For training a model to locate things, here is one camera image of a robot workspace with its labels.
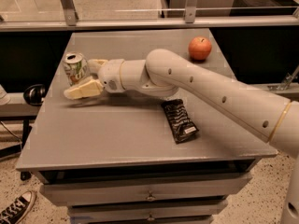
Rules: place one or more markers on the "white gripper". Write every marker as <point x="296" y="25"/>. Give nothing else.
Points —
<point x="110" y="75"/>

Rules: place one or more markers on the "white green 7up can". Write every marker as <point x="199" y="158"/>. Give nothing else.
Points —
<point x="76" y="67"/>

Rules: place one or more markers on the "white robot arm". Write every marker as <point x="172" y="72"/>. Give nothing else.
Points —
<point x="270" y="117"/>

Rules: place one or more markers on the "red orange apple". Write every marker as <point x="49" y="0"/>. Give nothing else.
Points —
<point x="199" y="48"/>

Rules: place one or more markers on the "black round headphones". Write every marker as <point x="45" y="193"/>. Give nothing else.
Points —
<point x="34" y="95"/>

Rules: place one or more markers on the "grey cabinet with drawers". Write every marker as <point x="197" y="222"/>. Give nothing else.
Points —
<point x="126" y="136"/>

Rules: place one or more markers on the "grey side bench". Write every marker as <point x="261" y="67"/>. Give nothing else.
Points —
<point x="13" y="105"/>

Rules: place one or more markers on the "black snack bar wrapper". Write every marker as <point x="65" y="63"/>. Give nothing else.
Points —
<point x="182" y="127"/>

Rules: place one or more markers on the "upper metal drawer knob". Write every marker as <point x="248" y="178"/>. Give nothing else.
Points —
<point x="150" y="197"/>

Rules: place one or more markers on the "metal drawer knob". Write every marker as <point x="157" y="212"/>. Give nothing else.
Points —
<point x="150" y="218"/>
<point x="150" y="197"/>

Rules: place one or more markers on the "lower metal drawer knob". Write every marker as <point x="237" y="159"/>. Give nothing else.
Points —
<point x="150" y="218"/>

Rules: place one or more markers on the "black white sneaker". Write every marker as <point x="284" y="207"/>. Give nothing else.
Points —
<point x="19" y="209"/>

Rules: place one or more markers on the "lower grey drawer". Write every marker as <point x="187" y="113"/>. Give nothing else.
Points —
<point x="165" y="212"/>

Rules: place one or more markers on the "metal railing beam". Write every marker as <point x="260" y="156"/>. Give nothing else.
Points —
<point x="172" y="23"/>

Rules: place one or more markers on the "left metal railing bracket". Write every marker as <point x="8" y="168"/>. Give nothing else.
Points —
<point x="70" y="13"/>

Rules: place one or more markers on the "metal railing bracket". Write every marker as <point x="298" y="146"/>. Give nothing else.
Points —
<point x="190" y="11"/>
<point x="70" y="13"/>

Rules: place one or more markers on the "right metal railing bracket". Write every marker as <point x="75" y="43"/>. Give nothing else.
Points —
<point x="190" y="11"/>

